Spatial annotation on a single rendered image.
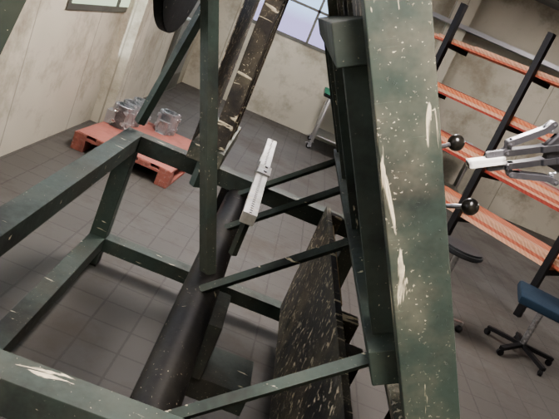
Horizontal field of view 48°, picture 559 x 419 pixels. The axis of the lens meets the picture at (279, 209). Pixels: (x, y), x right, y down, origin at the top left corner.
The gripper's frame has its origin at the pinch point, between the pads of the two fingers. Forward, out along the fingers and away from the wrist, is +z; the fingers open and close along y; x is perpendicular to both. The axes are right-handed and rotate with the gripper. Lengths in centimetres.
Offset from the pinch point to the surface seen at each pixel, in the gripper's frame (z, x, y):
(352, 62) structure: 23.9, -7.0, -22.8
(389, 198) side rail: 20.2, -13.0, 1.1
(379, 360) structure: 24.8, -7.0, 36.9
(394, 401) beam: 21, 25, 69
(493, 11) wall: -234, 860, 1
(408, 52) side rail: 14.8, -13.0, -23.6
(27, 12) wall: 202, 277, -57
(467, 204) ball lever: 2.3, 8.0, 11.0
